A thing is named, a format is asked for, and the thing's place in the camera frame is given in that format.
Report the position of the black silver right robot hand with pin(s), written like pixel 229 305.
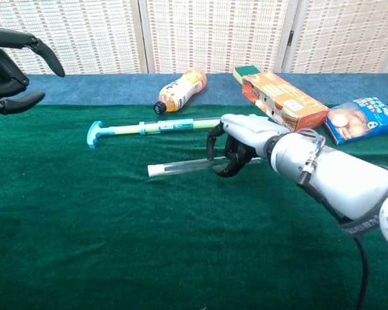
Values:
pixel 249 129

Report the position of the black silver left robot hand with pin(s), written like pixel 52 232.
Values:
pixel 0 68

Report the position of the clear plastic tube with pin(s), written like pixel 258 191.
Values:
pixel 187 166

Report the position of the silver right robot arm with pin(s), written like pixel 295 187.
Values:
pixel 342 181

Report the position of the orange cardboard snack box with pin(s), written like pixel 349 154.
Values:
pixel 284 100

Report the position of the green yellow sponge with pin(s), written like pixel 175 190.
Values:
pixel 245 72

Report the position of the teal green water pump toy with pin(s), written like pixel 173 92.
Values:
pixel 174 125

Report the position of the orange drink plastic bottle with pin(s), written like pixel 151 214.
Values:
pixel 181 92

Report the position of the blue fleece table cover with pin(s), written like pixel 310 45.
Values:
pixel 100 88

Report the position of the blue snack bag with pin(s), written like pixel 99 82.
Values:
pixel 362 119

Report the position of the dark green velvet cloth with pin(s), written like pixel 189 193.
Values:
pixel 148 232

